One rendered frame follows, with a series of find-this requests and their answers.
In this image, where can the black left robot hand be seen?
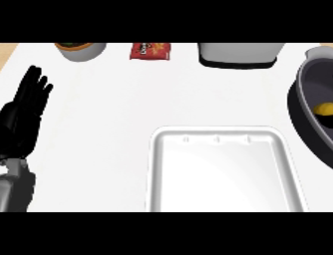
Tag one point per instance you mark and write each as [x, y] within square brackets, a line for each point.
[20, 119]

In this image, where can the yellow lemon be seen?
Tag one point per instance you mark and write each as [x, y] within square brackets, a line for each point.
[326, 108]

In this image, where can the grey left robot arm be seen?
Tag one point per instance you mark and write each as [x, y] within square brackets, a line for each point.
[3, 194]

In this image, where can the dark grey pot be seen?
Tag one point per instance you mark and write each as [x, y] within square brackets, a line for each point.
[318, 139]

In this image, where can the white plastic tray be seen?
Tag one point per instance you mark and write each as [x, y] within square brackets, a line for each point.
[224, 172]

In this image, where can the grey planter with orange rim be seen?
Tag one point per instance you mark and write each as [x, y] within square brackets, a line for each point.
[82, 53]

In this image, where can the green plant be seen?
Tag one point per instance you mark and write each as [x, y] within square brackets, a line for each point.
[74, 44]

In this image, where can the white appliance with black base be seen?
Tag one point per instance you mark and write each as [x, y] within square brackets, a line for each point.
[239, 54]

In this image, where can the red snack bag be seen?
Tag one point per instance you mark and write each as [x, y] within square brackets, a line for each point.
[150, 51]

